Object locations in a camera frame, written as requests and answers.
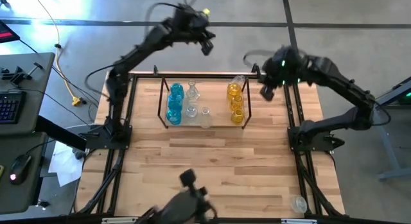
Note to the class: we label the white paper sheet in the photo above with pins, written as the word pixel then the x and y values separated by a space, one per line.
pixel 65 166

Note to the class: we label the teal hobnail glass vase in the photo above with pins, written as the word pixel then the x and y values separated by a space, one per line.
pixel 175 102

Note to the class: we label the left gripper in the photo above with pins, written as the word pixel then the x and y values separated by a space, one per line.
pixel 191 25

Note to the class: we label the blue-grey metal table frame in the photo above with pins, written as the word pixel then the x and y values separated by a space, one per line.
pixel 391 160

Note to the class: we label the black keyboard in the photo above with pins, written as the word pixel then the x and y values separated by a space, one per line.
pixel 9 106

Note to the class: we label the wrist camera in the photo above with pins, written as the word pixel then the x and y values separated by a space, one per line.
pixel 267 93
pixel 207 47

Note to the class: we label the black mechanical device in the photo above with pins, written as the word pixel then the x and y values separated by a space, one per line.
pixel 187 203

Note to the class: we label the black support beam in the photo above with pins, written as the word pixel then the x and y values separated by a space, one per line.
pixel 61 134

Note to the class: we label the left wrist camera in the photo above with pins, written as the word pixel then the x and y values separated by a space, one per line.
pixel 207 47

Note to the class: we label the wooden shelf black metal frame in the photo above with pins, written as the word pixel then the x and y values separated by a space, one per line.
pixel 215 99

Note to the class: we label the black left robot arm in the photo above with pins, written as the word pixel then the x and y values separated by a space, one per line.
pixel 118 89

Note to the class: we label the yellow ribbed wide-mouth vase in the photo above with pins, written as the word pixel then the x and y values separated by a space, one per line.
pixel 238 116

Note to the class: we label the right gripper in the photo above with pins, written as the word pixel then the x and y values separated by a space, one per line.
pixel 282 68

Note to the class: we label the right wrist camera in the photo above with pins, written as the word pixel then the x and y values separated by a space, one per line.
pixel 267 93

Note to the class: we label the black computer mouse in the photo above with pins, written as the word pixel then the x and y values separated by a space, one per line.
pixel 20 167

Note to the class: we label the black frame bracket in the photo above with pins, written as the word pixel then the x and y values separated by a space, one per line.
pixel 155 70
pixel 256 68

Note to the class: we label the black aluminium table frame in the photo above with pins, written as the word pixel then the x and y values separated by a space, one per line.
pixel 208 76

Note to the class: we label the black clamp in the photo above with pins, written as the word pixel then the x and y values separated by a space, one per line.
pixel 16 77

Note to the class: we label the small black clip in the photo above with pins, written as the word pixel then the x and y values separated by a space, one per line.
pixel 43 203

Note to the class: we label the yellow square hobnail vase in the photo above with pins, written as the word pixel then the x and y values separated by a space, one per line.
pixel 233 89

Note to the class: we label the dark grey desk surface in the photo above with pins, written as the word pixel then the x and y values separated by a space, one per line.
pixel 9 143

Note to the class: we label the yellow tag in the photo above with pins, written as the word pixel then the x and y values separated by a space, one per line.
pixel 206 12

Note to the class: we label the clear glass bottle vase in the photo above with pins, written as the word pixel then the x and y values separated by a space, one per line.
pixel 192 96

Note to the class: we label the grey caster wheel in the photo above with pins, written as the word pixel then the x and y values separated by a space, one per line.
pixel 78 153

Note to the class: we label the teal round glass vase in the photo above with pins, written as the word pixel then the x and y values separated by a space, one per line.
pixel 177 89

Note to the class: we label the yellow glass vase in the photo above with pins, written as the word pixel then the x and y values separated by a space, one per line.
pixel 237 102

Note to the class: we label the teal embossed glass vase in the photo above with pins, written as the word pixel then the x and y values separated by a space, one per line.
pixel 174 117

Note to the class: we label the clear ribbed glass vase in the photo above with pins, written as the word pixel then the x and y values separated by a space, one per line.
pixel 191 111

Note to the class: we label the black screen device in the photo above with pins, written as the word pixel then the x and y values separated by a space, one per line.
pixel 6 33

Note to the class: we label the white metal bracket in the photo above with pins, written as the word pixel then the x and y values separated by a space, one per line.
pixel 298 221
pixel 117 220

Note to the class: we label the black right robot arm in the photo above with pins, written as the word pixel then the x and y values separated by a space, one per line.
pixel 346 86

